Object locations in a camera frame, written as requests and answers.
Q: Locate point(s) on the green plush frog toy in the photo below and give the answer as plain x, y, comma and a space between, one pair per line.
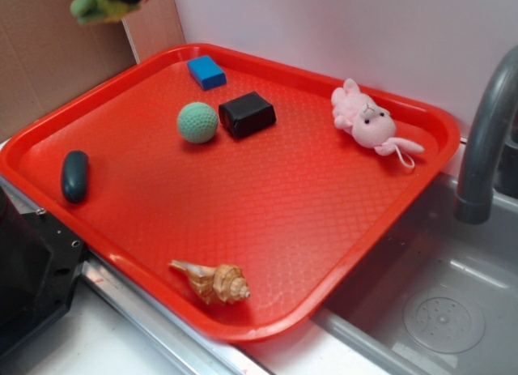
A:
102, 11

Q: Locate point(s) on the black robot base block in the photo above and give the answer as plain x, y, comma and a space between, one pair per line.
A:
41, 260

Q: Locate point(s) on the brown cardboard panel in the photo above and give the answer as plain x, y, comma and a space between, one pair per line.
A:
48, 59

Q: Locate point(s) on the blue rectangular block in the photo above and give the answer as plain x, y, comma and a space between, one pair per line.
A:
206, 73

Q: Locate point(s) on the green dimpled ball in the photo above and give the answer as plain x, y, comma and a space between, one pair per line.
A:
197, 122

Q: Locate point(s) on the black rectangular block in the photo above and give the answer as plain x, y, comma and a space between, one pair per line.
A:
246, 115

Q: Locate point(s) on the dark teal oval capsule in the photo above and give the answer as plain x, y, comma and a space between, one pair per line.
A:
74, 177

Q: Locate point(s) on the red plastic tray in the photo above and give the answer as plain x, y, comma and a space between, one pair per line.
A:
296, 206

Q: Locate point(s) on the pink plush bunny toy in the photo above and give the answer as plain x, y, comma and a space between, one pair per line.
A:
370, 125

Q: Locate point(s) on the tan spiral seashell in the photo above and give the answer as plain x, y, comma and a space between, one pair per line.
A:
224, 284

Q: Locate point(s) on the grey toy faucet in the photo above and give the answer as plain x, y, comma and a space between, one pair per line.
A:
489, 163

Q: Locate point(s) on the grey plastic sink basin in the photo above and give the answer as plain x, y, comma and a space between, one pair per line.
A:
434, 295

